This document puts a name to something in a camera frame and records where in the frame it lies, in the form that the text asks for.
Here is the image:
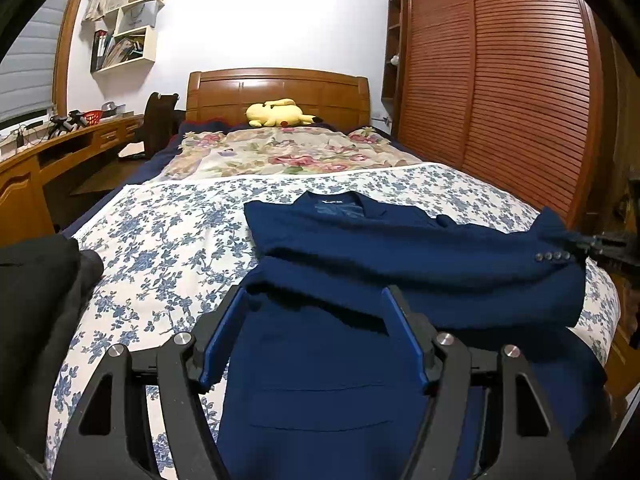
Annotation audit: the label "navy blue suit jacket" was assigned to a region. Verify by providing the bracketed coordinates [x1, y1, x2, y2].
[215, 190, 621, 480]

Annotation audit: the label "dark brown chair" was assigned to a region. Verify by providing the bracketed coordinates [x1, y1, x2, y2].
[117, 91, 181, 161]

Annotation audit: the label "blue floral bed sheet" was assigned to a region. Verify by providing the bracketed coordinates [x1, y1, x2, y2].
[45, 162, 623, 480]

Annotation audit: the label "black tools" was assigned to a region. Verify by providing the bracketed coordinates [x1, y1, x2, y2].
[47, 111, 87, 139]

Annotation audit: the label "wooden open side shelf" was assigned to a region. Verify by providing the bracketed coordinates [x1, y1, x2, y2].
[381, 0, 404, 111]

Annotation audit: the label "wooden desk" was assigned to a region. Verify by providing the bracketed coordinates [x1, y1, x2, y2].
[0, 112, 146, 248]

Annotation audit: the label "white paper bag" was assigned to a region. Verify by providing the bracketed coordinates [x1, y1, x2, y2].
[119, 0, 159, 29]

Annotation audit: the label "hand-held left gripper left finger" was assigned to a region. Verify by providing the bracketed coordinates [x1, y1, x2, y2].
[52, 286, 251, 480]

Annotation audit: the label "wooden window frame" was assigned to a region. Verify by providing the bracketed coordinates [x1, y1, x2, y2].
[52, 0, 98, 117]

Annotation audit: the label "wooden headboard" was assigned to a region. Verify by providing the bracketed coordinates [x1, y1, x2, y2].
[186, 67, 373, 131]

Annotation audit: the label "grey window blind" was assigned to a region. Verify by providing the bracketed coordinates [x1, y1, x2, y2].
[0, 0, 81, 126]

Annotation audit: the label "white wall shelf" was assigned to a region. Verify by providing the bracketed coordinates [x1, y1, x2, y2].
[82, 0, 166, 75]

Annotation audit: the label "row of books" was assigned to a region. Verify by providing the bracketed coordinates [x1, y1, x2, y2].
[91, 30, 147, 72]

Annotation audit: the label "black cloth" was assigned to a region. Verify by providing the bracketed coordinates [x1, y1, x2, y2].
[0, 232, 106, 466]

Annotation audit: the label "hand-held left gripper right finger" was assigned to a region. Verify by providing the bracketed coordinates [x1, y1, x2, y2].
[381, 284, 583, 480]

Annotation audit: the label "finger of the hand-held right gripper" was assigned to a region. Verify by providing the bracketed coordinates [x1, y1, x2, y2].
[567, 231, 640, 275]

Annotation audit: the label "yellow plush toy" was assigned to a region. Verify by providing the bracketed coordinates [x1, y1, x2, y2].
[245, 97, 316, 128]

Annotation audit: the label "wooden louvered wardrobe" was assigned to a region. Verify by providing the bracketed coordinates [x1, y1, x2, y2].
[397, 0, 606, 231]

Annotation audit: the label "pink floral quilt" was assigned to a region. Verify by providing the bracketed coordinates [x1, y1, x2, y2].
[160, 125, 426, 183]

